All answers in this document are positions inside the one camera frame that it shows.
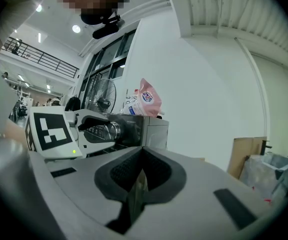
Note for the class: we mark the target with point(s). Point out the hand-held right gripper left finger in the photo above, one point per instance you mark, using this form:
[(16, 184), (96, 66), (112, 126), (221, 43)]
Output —
[(83, 191)]

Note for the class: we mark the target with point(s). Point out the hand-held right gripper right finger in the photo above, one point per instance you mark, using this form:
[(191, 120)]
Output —
[(196, 209)]

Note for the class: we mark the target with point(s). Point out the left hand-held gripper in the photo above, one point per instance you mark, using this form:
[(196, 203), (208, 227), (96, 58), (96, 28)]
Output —
[(53, 131)]

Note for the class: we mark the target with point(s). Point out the round brushed metal knob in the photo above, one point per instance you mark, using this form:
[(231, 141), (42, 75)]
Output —
[(112, 131)]

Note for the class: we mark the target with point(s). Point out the black washing machine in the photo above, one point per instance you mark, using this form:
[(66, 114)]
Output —
[(133, 131)]

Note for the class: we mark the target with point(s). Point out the person's left forearm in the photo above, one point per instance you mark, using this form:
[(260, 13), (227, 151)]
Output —
[(16, 131)]

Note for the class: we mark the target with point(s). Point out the black standing fan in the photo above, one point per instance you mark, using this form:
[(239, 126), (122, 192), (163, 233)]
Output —
[(103, 101)]

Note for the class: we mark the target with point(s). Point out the black bag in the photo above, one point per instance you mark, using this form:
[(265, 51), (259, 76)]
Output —
[(72, 104)]

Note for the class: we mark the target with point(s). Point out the pink detergent pouch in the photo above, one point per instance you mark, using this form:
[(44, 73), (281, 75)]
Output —
[(148, 101)]

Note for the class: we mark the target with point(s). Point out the large cardboard sheet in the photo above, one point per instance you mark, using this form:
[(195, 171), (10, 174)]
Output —
[(244, 154)]

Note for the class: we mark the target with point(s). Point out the grey plastic storage box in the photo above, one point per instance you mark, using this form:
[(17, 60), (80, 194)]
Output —
[(264, 174)]

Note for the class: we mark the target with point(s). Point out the black balcony railing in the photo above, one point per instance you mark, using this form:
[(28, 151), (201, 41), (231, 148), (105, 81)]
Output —
[(46, 59)]

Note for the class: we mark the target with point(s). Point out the black window frame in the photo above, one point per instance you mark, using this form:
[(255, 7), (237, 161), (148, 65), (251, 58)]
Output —
[(101, 59)]

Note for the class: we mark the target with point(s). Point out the black head-mounted camera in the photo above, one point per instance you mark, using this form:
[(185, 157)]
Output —
[(107, 30)]

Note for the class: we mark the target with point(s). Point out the white wall pipe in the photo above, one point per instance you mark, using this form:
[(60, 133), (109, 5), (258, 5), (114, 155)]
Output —
[(259, 84)]

